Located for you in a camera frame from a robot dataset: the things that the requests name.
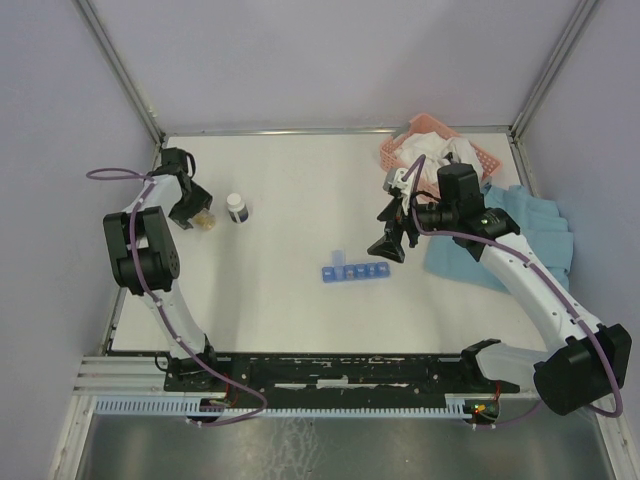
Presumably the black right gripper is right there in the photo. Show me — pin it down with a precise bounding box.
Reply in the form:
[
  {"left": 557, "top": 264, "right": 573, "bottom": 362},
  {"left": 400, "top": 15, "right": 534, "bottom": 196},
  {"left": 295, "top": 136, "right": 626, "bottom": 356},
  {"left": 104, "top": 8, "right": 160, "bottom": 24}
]
[{"left": 367, "top": 190, "right": 457, "bottom": 263}]

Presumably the clear bottle of yellow capsules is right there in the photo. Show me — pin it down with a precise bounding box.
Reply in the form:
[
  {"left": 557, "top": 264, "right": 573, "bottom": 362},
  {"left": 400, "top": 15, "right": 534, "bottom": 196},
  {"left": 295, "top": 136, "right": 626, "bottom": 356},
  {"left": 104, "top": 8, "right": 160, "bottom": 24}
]
[{"left": 192, "top": 211, "right": 216, "bottom": 231}]

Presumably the blue weekly pill organizer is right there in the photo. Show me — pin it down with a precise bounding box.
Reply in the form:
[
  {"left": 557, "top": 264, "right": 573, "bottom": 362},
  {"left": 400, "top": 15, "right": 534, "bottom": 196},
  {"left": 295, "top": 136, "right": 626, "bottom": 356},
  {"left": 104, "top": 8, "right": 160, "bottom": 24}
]
[{"left": 321, "top": 250, "right": 391, "bottom": 284}]

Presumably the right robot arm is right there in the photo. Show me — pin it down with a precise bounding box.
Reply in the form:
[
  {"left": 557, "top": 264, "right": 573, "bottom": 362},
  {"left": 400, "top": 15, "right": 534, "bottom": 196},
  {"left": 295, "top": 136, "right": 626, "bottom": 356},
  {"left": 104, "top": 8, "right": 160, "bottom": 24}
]
[{"left": 368, "top": 158, "right": 632, "bottom": 418}]

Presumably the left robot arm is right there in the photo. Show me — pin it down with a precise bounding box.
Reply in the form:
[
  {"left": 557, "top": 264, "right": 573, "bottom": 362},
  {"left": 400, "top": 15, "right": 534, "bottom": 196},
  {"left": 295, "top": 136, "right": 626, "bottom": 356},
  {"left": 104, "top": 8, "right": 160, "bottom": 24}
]
[{"left": 103, "top": 147, "right": 221, "bottom": 392}]

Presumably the white pill bottle blue label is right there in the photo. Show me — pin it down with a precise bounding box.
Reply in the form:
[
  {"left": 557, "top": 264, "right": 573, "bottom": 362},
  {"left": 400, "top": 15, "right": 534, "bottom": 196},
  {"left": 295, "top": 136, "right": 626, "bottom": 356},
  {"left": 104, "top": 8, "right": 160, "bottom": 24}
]
[{"left": 226, "top": 193, "right": 249, "bottom": 224}]

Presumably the white crumpled cloth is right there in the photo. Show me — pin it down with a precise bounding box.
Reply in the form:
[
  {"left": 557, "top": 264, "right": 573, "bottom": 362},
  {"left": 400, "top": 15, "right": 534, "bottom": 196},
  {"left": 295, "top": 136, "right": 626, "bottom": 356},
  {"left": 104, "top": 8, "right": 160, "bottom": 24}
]
[{"left": 394, "top": 132, "right": 484, "bottom": 184}]

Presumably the pink perforated plastic basket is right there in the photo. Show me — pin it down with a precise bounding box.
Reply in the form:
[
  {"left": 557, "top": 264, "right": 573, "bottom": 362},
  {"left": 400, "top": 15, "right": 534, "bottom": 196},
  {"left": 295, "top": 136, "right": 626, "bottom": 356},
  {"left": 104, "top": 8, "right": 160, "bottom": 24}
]
[{"left": 379, "top": 114, "right": 502, "bottom": 198}]

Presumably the light blue cloth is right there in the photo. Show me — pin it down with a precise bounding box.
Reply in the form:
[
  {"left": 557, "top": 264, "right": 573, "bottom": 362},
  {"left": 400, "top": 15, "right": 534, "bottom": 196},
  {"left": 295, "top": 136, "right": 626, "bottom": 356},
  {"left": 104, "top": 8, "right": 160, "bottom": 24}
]
[{"left": 424, "top": 185, "right": 574, "bottom": 293}]

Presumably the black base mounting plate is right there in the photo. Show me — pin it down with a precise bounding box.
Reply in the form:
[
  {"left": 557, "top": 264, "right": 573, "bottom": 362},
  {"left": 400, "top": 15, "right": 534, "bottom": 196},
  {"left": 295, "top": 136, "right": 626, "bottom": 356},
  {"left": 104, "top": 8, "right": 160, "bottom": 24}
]
[{"left": 163, "top": 349, "right": 520, "bottom": 401}]

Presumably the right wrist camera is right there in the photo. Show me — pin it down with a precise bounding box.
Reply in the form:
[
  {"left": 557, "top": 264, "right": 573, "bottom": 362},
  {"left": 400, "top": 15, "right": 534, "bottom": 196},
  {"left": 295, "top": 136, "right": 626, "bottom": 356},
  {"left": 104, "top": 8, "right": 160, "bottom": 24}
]
[{"left": 383, "top": 168, "right": 416, "bottom": 199}]

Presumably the light blue cable duct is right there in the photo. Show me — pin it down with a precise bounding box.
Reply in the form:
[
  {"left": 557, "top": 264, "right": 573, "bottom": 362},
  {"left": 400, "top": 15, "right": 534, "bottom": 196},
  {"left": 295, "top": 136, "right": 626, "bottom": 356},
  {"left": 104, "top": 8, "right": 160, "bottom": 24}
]
[{"left": 93, "top": 394, "right": 474, "bottom": 416}]

